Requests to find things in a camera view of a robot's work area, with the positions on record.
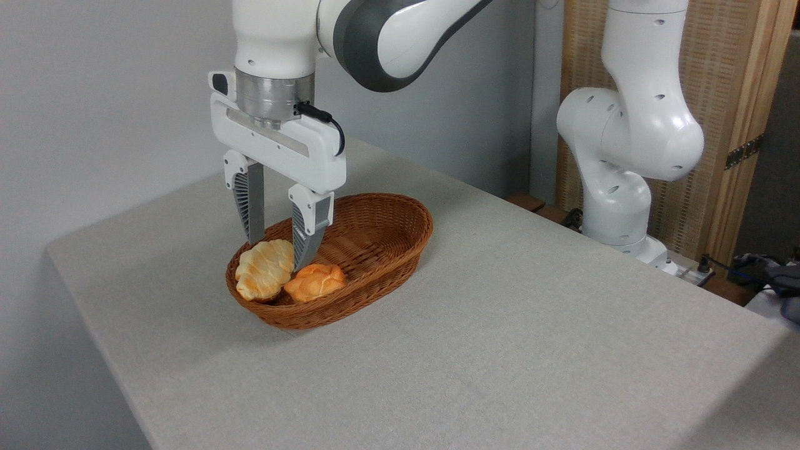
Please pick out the pale yellow bread roll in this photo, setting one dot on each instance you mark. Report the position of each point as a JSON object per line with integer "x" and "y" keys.
{"x": 262, "y": 272}

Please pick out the brown wicker basket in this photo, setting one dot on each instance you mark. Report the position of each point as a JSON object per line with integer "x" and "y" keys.
{"x": 375, "y": 250}

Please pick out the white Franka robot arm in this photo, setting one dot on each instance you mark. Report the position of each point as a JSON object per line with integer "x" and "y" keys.
{"x": 637, "y": 137}

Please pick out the wooden folding screen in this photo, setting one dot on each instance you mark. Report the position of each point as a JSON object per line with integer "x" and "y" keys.
{"x": 731, "y": 75}

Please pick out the grey tablecloth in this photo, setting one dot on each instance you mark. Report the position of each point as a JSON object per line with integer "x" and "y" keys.
{"x": 500, "y": 350}

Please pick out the metal screen hinge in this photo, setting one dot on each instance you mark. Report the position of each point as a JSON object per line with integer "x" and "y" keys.
{"x": 744, "y": 152}

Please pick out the grey bundled object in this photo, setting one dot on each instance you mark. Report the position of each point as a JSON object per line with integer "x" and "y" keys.
{"x": 789, "y": 294}

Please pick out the brown wooden base board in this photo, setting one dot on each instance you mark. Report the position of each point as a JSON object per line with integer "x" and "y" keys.
{"x": 526, "y": 201}

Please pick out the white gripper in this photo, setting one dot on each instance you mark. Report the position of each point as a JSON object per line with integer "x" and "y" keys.
{"x": 294, "y": 153}

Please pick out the orange bread roll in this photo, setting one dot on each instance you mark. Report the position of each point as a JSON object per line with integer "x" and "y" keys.
{"x": 315, "y": 282}

